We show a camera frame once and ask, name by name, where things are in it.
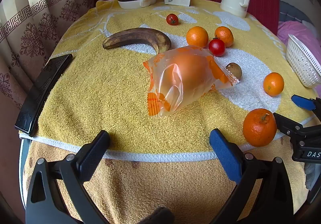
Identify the pink blanket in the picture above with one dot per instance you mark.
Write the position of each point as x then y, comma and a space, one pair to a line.
298, 31

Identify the overripe brown banana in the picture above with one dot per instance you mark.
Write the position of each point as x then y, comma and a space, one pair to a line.
135, 37

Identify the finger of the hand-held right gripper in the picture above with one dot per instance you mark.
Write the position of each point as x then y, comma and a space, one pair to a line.
303, 102
288, 125

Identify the white plastic basket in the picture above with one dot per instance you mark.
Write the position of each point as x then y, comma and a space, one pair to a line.
301, 63

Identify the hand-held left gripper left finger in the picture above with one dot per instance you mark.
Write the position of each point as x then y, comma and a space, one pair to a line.
92, 157

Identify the grey bed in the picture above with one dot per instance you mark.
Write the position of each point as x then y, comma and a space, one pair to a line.
291, 12

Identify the yellow and white towel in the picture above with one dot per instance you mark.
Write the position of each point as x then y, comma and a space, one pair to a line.
105, 98

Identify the small brown round fruit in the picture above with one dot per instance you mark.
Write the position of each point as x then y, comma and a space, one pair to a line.
235, 70

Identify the large cherry tomato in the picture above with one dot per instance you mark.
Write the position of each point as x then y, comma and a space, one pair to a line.
217, 47

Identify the mandarin orange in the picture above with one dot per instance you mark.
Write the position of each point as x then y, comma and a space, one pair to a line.
273, 85
225, 34
197, 37
259, 128

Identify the small cherry tomato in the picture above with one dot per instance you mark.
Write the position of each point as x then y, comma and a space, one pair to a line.
172, 19

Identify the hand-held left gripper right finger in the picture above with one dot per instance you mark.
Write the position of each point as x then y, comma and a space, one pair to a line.
225, 156

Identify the patterned beige curtain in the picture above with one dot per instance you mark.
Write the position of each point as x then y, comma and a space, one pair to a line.
37, 26

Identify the orange tablecloth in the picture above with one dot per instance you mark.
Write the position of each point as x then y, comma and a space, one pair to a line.
160, 184

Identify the flat black slab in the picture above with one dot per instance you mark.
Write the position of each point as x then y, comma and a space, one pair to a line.
40, 91

